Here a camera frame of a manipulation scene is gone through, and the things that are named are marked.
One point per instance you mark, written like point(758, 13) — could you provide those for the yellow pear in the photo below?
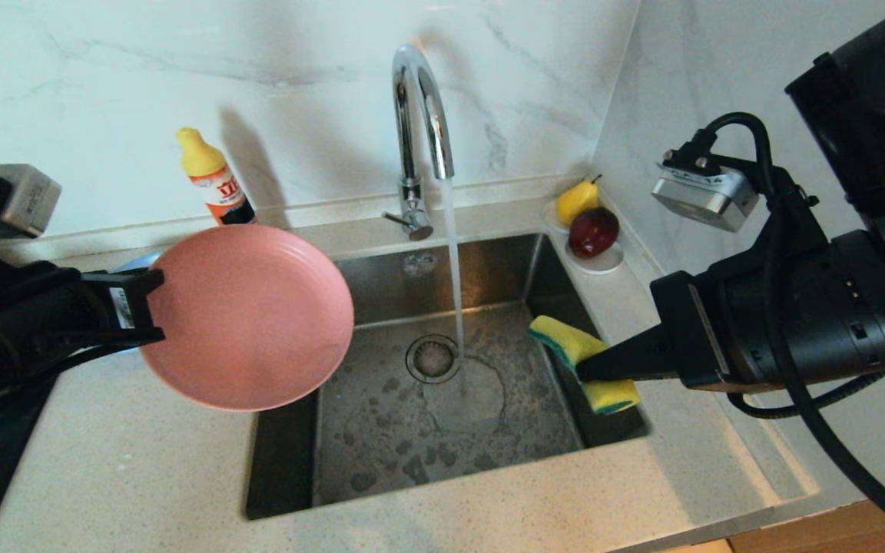
point(575, 201)

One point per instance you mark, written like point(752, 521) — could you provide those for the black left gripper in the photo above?
point(81, 311)

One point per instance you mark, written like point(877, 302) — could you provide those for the stainless steel sink basin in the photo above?
point(381, 445)

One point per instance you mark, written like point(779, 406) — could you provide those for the dark red apple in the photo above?
point(593, 232)

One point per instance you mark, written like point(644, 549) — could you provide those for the chrome gooseneck faucet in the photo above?
point(408, 153)

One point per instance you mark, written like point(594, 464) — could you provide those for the wooden cabinet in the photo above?
point(834, 534)

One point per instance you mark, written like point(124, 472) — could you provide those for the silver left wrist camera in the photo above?
point(28, 200)

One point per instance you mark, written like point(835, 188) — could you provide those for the small white saucer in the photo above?
point(602, 265)
point(548, 216)

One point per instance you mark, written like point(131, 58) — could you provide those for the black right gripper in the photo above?
point(834, 307)

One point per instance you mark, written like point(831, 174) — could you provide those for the blue plastic plate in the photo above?
point(139, 263)

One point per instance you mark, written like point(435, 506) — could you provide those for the yellow green sponge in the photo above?
point(565, 338)

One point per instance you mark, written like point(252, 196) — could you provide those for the pink plastic plate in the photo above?
point(250, 315)

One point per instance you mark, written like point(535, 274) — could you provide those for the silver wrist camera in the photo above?
point(707, 196)
point(28, 200)

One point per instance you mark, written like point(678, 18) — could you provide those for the yellow-capped orange dish soap bottle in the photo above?
point(204, 157)

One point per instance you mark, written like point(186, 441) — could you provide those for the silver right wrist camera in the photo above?
point(707, 196)

